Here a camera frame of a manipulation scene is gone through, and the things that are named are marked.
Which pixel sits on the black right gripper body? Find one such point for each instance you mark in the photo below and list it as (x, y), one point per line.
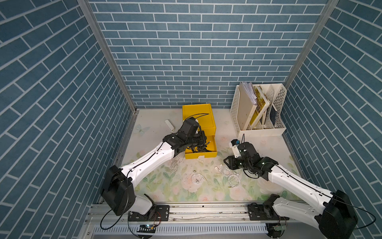
(238, 163)

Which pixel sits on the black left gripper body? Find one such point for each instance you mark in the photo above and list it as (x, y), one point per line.
(196, 140)

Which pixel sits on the yellow drawer cabinet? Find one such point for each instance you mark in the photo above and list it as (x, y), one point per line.
(203, 114)

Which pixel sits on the black earphones coil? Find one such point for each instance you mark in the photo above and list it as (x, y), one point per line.
(199, 148)

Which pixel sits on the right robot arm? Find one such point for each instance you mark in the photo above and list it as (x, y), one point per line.
(332, 213)

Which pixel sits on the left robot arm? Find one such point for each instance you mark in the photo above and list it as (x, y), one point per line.
(118, 187)

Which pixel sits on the small white rectangular device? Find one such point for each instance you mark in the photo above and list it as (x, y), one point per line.
(170, 125)

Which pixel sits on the white perforated file organizer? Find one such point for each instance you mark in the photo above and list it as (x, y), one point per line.
(272, 123)

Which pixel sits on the beige folder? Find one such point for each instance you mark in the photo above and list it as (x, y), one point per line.
(247, 104)

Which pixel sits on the yellow covered book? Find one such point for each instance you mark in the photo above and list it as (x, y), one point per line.
(262, 104)

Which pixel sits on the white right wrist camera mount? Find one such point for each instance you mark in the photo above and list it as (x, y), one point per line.
(234, 146)

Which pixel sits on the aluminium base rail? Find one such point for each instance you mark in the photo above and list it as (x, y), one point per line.
(202, 220)

